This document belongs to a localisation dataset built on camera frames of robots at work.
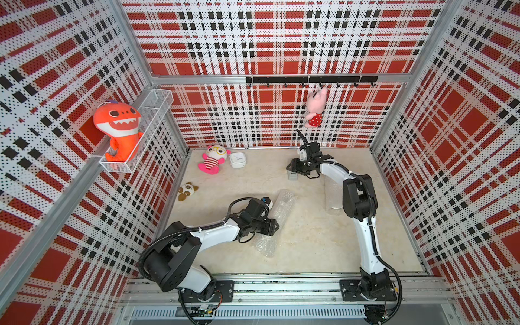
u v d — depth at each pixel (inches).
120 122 24.3
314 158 33.6
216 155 43.6
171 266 16.8
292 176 41.3
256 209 27.2
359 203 24.5
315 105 36.4
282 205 35.7
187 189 39.1
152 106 35.6
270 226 30.3
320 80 35.0
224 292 29.0
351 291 28.8
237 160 43.8
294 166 37.5
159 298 29.1
